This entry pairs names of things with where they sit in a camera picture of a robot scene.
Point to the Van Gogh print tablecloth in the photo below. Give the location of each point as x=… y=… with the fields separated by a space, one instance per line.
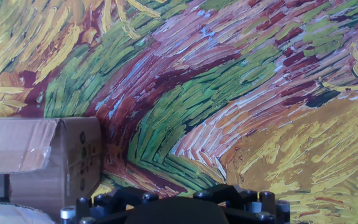
x=197 y=93

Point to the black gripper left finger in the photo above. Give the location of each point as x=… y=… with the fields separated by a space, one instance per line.
x=129 y=196

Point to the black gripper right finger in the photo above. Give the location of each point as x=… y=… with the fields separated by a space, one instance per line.
x=247 y=199

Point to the brown cardboard box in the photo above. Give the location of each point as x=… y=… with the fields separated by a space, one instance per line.
x=73 y=155

